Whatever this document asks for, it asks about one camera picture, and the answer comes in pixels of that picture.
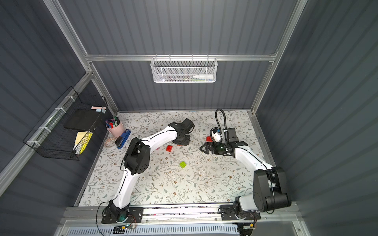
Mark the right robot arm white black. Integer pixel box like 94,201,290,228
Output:
200,127,292,214

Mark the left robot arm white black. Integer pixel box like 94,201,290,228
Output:
107,119,195,218

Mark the lime green lego brick lower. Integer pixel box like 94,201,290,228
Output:
179,161,187,168

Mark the blue stapler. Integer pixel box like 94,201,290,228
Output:
115,129,131,149

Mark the white marker in basket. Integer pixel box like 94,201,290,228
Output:
192,74,214,81

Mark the pink pen cup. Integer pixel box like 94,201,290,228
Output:
107,122,126,138

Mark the round tape roll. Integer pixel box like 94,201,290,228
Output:
104,137,117,148

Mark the black notebook in basket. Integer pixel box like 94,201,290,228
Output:
64,109,101,131

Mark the yellow sticky note pad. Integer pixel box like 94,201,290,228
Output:
73,131,93,155

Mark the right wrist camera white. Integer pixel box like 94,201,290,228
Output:
210,127,222,144

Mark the black cable loop right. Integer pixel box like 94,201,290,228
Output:
215,108,228,147

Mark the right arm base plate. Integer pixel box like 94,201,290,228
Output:
218,205,261,221

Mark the white wire mesh basket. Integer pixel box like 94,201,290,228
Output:
150,58,218,83

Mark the aluminium rail front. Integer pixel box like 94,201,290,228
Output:
59,202,303,227

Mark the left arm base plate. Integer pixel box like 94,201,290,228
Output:
101,206,144,224

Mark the black wire wall basket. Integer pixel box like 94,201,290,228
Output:
23,88,108,161

